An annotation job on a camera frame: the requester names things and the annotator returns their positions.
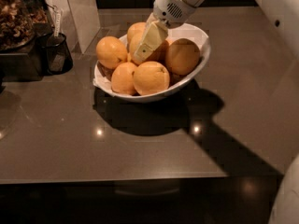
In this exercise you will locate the black tray stand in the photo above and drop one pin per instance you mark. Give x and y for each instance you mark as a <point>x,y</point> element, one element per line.
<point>25,63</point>

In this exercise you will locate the glass jar of nuts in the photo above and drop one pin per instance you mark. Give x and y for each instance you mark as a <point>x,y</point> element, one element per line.
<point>16,27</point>

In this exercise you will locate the black mesh cup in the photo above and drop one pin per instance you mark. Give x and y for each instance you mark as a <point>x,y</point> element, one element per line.
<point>55,54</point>

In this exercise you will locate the white tag spoon handle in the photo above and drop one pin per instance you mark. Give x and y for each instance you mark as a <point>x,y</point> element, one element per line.
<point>58,14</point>

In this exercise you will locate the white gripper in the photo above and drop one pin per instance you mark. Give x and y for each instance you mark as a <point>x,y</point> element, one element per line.
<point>169,7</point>

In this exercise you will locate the hidden back orange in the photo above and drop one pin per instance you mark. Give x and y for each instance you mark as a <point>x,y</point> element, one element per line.
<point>168,41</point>

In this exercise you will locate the white ceramic bowl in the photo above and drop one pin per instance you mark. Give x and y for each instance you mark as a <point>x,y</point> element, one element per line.
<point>195,34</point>

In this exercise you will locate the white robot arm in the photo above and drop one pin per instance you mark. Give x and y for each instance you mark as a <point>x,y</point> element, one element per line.
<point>286,13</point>

